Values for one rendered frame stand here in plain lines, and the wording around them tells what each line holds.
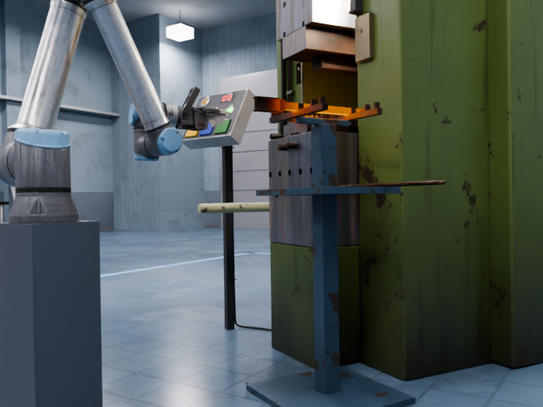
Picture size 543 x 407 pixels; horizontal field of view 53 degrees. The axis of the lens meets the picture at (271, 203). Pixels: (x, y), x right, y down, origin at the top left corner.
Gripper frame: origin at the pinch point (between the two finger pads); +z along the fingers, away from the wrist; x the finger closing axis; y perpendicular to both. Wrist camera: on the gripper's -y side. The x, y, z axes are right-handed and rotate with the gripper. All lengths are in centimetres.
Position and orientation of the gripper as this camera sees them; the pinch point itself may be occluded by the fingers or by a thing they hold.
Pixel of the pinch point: (225, 112)
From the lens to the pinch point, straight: 218.2
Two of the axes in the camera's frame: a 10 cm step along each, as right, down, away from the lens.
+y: 0.1, 10.0, 0.1
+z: 8.9, -0.2, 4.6
